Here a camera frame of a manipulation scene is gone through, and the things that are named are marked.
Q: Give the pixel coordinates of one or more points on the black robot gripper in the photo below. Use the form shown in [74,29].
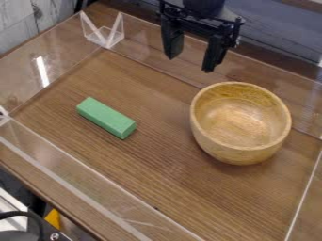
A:
[201,17]

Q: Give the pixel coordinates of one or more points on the yellow sticker on base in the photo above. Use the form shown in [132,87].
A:
[52,218]

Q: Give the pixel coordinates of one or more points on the green rectangular block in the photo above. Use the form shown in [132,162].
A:
[105,117]

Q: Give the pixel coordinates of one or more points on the light brown wooden bowl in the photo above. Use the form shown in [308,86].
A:
[239,122]

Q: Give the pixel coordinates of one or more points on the clear acrylic front wall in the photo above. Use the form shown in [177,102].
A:
[92,200]

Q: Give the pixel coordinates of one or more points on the clear acrylic corner bracket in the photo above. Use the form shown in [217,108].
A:
[104,36]

